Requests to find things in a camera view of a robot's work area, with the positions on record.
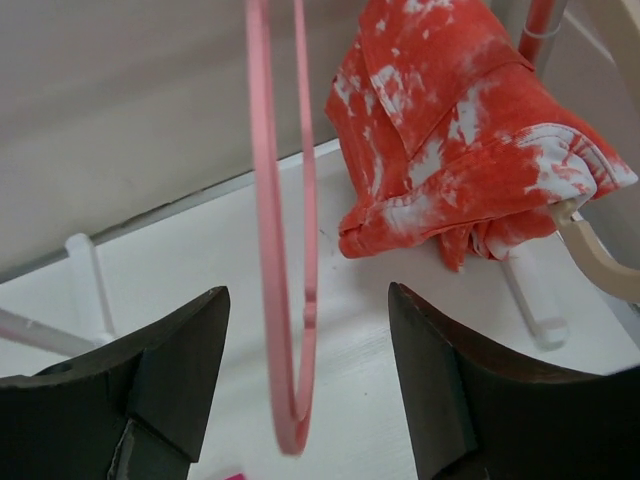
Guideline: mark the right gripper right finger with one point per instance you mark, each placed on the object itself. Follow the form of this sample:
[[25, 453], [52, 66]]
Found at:
[[477, 409]]

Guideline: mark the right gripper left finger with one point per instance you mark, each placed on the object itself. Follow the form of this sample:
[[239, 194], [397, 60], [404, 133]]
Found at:
[[136, 408]]

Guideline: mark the beige wooden hanger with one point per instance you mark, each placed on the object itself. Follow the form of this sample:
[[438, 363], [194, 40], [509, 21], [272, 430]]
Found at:
[[591, 257]]

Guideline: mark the white clothes rack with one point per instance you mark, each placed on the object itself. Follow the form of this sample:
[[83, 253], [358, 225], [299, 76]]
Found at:
[[128, 121]]

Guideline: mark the orange white patterned garment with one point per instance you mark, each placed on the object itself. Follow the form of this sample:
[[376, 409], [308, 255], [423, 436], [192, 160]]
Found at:
[[446, 132]]

